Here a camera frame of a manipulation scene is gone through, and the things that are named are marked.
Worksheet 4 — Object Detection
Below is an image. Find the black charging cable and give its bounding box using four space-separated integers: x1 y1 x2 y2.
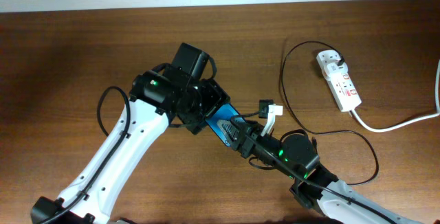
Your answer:
279 41 380 186

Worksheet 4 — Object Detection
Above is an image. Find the white USB charger plug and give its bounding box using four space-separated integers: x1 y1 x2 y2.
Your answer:
324 63 348 80

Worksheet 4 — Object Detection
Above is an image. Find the white power strip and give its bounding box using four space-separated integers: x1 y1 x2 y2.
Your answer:
316 49 362 112

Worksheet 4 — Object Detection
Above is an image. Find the blue Galaxy smartphone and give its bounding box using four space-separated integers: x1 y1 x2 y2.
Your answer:
206 104 245 150

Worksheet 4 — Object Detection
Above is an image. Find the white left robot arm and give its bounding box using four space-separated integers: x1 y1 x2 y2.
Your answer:
30 43 230 223

